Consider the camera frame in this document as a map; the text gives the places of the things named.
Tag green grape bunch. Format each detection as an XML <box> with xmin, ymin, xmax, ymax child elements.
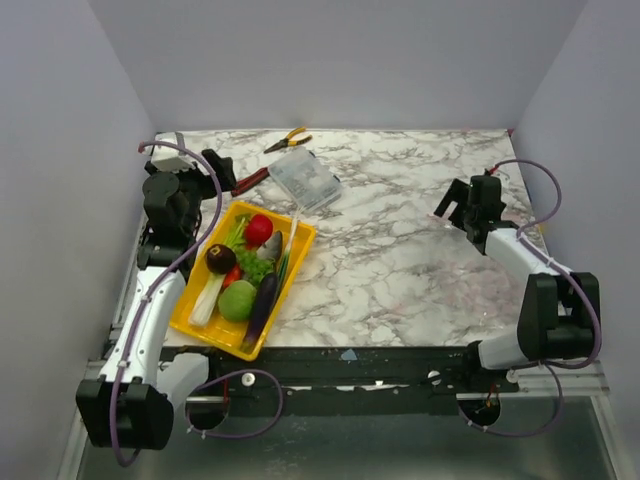
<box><xmin>235</xmin><ymin>248</ymin><xmax>275</xmax><ymax>287</ymax></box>

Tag purple eggplant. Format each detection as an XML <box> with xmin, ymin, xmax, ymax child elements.
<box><xmin>241</xmin><ymin>272</ymin><xmax>279</xmax><ymax>353</ymax></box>

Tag clear pink dotted zip bag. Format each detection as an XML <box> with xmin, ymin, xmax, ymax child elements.
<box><xmin>427</xmin><ymin>214</ymin><xmax>524</xmax><ymax>325</ymax></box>

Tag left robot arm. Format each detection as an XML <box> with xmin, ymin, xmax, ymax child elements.
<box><xmin>76</xmin><ymin>149</ymin><xmax>236</xmax><ymax>451</ymax></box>

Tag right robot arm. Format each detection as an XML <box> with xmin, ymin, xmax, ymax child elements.
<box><xmin>434</xmin><ymin>173</ymin><xmax>601</xmax><ymax>392</ymax></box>

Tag red black utility knife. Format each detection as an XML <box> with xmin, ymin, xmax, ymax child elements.
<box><xmin>231</xmin><ymin>167</ymin><xmax>269</xmax><ymax>197</ymax></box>

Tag green lettuce leaf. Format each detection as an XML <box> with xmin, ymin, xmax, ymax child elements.
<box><xmin>222</xmin><ymin>214</ymin><xmax>251</xmax><ymax>250</ymax></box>

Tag red tomato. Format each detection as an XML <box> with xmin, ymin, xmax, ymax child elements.
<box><xmin>244</xmin><ymin>214</ymin><xmax>274</xmax><ymax>246</ymax></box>

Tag grey fish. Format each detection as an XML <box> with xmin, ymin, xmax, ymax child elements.
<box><xmin>256</xmin><ymin>230</ymin><xmax>283</xmax><ymax>263</ymax></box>

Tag clear plastic screw box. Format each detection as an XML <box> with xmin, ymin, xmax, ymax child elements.
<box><xmin>267</xmin><ymin>148</ymin><xmax>342</xmax><ymax>213</ymax></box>

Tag green cabbage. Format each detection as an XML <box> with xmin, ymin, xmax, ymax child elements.
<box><xmin>218</xmin><ymin>280</ymin><xmax>257</xmax><ymax>323</ymax></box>

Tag white leek stalk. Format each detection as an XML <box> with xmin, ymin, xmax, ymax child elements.
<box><xmin>188</xmin><ymin>274</ymin><xmax>225</xmax><ymax>327</ymax></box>

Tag yellow handled pliers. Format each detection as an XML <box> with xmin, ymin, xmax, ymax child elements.
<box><xmin>263</xmin><ymin>127</ymin><xmax>313</xmax><ymax>154</ymax></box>

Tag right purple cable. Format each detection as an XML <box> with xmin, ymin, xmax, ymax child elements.
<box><xmin>457</xmin><ymin>158</ymin><xmax>602</xmax><ymax>437</ymax></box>

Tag black metal base rail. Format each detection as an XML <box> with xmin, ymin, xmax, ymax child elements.
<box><xmin>162</xmin><ymin>346</ymin><xmax>519</xmax><ymax>417</ymax></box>

